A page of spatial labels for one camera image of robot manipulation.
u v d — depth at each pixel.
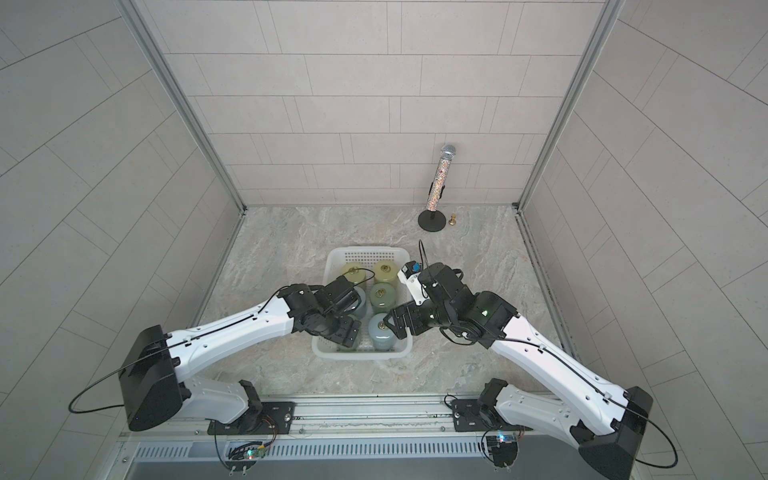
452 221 1.12
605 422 0.37
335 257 0.92
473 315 0.48
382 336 0.76
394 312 0.58
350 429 0.71
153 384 0.38
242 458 0.64
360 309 0.65
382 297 0.83
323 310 0.56
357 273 0.87
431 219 1.11
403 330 0.60
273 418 0.71
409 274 0.61
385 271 0.89
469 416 0.71
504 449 0.68
